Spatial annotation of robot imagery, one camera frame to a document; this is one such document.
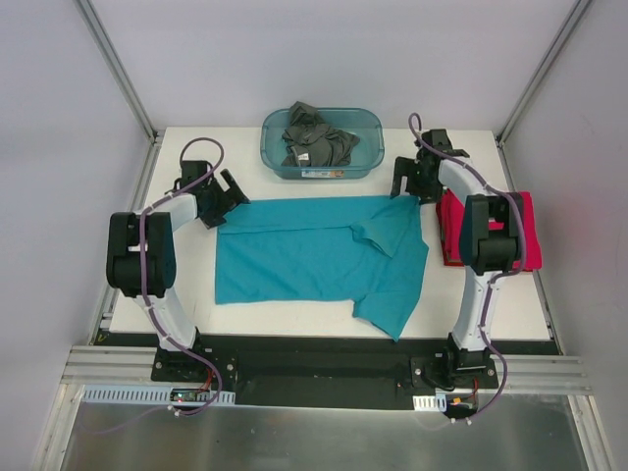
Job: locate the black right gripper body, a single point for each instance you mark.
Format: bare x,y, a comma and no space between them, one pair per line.
412,173

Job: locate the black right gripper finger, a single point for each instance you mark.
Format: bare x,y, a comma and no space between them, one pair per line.
404,169
431,194

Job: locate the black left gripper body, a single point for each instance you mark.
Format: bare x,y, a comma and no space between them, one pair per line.
222,200

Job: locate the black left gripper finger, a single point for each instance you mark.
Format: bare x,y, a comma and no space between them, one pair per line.
234,193
215,210

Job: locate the teal t shirt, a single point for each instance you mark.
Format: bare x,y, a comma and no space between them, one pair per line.
366,249

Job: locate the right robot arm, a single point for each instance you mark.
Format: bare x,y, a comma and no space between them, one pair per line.
492,243

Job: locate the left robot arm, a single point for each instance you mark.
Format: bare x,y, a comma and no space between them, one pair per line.
141,257

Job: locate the folded red t shirt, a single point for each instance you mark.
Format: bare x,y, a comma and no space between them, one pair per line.
450,213

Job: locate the teal plastic bin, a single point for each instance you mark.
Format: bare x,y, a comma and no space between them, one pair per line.
365,157

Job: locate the dark grey crumpled shirt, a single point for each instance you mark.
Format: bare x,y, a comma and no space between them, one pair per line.
312,142

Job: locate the left aluminium frame post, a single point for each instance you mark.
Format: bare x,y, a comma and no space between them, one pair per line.
108,51

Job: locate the aluminium frame post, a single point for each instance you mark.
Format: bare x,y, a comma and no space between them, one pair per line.
575,16
108,51

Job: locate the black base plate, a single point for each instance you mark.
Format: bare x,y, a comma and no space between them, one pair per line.
337,373

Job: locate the left white cable duct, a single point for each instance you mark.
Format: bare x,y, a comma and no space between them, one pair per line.
132,395

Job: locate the white cable duct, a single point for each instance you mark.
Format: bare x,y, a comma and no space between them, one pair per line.
429,403
132,395

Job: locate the aluminium front rail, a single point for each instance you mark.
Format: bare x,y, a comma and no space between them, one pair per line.
535,374

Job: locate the right aluminium frame post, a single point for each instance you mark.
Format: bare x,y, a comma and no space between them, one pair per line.
575,16

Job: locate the right white cable duct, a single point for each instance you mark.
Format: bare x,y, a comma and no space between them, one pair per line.
429,403

